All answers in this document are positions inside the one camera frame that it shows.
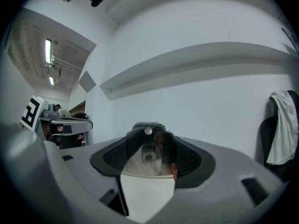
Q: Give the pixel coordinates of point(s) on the standing fan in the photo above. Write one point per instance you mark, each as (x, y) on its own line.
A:
(64, 114)

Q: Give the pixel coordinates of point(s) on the shiny metal object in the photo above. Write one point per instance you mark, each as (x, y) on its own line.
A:
(149, 148)

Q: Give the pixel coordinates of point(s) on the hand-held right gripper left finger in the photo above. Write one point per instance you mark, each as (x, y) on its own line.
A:
(46, 171)

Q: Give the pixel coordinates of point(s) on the white wall ledge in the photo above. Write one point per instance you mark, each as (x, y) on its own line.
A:
(187, 64)

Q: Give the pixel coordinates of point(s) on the grey square wall panel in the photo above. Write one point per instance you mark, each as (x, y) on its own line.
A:
(87, 81)

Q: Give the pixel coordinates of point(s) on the white towel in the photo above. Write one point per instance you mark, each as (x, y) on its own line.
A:
(283, 129)

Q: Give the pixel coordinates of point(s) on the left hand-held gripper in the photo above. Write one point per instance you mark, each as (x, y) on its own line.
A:
(30, 114)

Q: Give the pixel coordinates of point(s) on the short ceiling light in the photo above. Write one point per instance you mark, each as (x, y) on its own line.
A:
(51, 80)

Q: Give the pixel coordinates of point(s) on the long ceiling light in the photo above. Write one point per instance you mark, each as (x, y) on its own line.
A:
(48, 50)

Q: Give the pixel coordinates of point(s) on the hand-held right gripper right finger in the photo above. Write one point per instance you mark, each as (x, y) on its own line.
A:
(229, 183)

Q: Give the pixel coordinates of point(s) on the black office chair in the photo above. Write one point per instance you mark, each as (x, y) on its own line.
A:
(268, 136)

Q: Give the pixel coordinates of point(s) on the person's left hand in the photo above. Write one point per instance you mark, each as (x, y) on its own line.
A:
(47, 132)

